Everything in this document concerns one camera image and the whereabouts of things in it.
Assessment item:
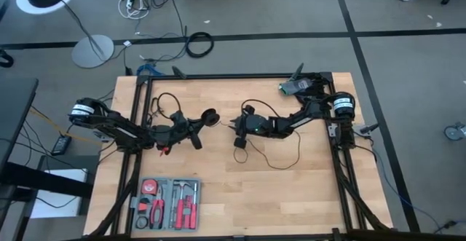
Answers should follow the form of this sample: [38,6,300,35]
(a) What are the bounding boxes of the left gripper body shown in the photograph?
[170,110,204,150]

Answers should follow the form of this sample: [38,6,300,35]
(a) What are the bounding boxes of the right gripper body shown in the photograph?
[234,104,274,149]

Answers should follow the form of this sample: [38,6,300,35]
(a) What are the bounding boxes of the black cord spool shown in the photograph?
[202,108,221,127]

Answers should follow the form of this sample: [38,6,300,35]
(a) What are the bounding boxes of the thin black cord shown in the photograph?
[218,119,302,171]

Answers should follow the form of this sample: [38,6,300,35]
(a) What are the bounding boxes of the black clamp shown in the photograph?
[172,66,189,80]
[290,62,305,82]

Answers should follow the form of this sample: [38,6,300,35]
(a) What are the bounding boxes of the grey green work glove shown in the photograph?
[279,79,311,96]

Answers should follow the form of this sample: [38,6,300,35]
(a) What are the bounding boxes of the grey plastic tray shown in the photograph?
[130,177,202,232]

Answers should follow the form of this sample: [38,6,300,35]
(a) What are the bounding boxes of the red tape measure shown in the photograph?
[141,178,159,196]

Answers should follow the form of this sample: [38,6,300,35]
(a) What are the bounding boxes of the red bit holder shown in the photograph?
[181,195,193,216]

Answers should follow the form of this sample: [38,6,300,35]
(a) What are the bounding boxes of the white round floor lamp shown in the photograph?
[16,0,115,69]

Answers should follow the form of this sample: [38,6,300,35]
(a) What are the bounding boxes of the black power adapter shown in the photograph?
[50,134,73,157]

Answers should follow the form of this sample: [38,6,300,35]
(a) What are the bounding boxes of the white power strip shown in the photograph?
[118,0,151,20]

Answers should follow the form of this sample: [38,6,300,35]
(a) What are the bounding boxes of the black floor beam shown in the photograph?
[0,160,94,200]

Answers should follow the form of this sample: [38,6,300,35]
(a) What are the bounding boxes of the white box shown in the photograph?
[31,167,88,219]

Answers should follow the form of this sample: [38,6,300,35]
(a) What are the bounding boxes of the black desk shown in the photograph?
[0,76,39,169]

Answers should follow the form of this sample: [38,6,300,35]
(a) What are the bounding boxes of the black floor object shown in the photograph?
[0,47,15,69]

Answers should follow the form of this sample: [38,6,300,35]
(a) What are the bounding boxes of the grey caster wheel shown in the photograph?
[443,122,466,141]

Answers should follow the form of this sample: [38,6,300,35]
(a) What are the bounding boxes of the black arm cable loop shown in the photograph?
[157,92,182,120]
[240,98,281,119]

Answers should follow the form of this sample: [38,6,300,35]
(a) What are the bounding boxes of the blue floor cable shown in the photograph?
[136,63,158,77]
[371,149,447,233]

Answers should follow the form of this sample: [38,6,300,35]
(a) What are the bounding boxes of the coiled black cable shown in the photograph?
[185,31,215,59]

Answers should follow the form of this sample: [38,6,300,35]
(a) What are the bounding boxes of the red handled hammer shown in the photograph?
[172,181,189,230]

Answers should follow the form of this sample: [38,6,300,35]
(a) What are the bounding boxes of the red handled screwdriver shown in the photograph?
[191,182,199,230]

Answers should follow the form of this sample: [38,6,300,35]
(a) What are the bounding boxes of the red handled pliers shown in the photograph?
[149,196,165,230]

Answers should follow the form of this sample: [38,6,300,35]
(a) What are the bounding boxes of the black floor cable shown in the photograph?
[138,0,189,63]

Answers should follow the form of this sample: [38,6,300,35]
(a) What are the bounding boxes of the yellow floor cable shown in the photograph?
[28,106,103,146]

